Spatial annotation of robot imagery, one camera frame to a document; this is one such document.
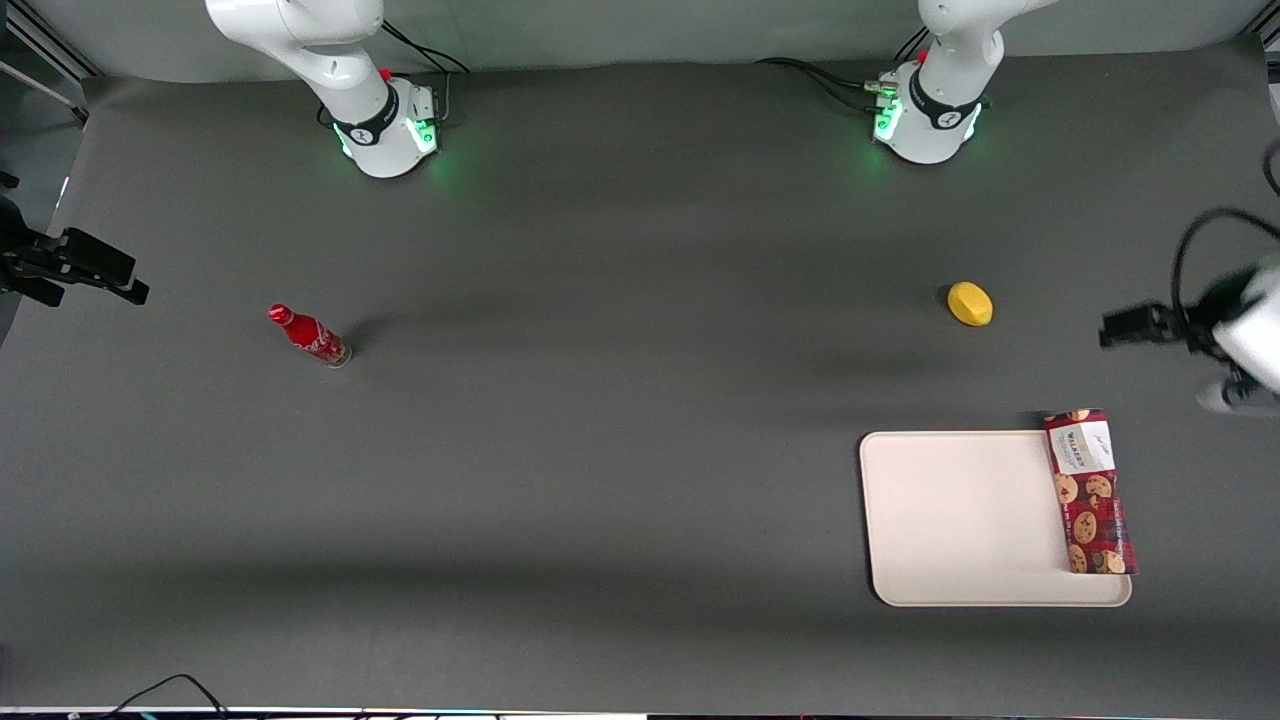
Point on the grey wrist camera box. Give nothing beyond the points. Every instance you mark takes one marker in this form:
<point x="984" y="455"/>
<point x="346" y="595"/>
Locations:
<point x="1235" y="398"/>

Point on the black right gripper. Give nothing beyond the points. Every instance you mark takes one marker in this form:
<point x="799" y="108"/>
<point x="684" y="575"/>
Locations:
<point x="22" y="258"/>

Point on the red cola bottle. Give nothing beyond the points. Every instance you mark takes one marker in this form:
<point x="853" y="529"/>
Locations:
<point x="310" y="336"/>

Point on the red cookie box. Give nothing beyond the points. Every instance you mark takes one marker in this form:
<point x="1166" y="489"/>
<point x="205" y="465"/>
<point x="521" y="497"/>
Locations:
<point x="1090" y="500"/>

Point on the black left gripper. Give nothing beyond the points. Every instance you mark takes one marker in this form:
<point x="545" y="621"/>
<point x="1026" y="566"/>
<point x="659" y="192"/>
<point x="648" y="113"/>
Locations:
<point x="1192" y="322"/>

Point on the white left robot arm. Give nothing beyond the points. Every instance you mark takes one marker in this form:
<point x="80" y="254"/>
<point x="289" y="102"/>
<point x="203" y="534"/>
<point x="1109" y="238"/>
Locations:
<point x="940" y="110"/>

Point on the yellow lemon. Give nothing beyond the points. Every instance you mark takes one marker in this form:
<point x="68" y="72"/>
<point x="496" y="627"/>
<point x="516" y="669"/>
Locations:
<point x="970" y="304"/>

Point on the cream plastic tray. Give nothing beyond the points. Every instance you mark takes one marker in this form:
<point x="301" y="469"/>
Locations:
<point x="960" y="520"/>

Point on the aluminium frame profile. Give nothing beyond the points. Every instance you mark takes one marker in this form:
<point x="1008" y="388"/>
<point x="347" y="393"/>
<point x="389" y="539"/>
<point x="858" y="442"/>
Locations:
<point x="45" y="42"/>

